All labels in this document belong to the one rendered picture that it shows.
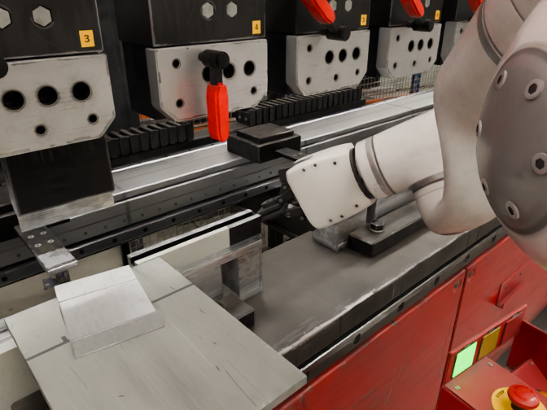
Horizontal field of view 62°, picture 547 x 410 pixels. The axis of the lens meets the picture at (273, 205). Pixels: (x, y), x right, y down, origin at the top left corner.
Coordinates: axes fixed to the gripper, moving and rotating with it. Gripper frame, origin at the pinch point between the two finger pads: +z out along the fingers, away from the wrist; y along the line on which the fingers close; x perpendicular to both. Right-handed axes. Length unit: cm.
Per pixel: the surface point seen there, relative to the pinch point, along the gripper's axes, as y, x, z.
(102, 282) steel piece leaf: 6.3, 24.1, 10.8
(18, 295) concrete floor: -12, -67, 180
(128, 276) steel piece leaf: 5.2, 22.2, 9.0
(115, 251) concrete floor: -22, -115, 164
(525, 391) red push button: -36.0, 5.2, -23.4
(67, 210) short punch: 15.3, 23.9, 8.9
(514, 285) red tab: -63, -60, -21
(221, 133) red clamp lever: 14.3, 14.6, -7.3
